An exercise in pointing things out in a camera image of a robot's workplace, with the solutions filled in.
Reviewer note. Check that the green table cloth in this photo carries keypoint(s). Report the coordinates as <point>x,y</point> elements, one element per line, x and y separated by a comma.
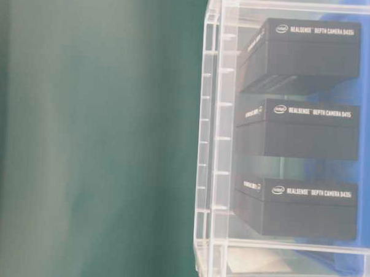
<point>99,103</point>

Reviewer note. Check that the blue cloth liner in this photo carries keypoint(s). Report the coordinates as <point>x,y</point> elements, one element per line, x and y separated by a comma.
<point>353,92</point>

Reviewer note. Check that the black realsense box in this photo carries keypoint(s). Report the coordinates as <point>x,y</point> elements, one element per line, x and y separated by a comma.
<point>299,57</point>
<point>297,208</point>
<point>297,129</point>

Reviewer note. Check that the clear plastic storage case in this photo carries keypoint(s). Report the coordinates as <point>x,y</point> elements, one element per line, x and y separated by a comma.
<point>225,245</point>

